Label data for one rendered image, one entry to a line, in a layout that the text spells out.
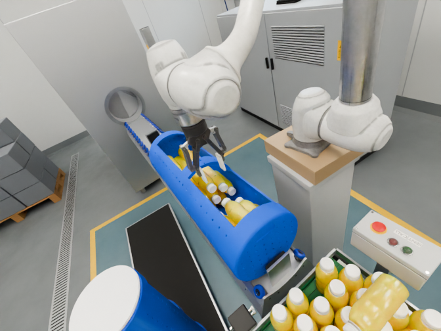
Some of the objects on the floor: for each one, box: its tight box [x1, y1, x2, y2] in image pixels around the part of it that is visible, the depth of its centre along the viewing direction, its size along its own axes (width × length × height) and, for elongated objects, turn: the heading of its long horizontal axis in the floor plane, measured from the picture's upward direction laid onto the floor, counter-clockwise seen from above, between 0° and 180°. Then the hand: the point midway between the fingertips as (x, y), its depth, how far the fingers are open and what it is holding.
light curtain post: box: [139, 26, 156, 50], centre depth 205 cm, size 6×6×170 cm
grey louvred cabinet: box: [217, 0, 419, 166], centre depth 266 cm, size 54×215×145 cm, turn 46°
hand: (212, 169), depth 78 cm, fingers open, 7 cm apart
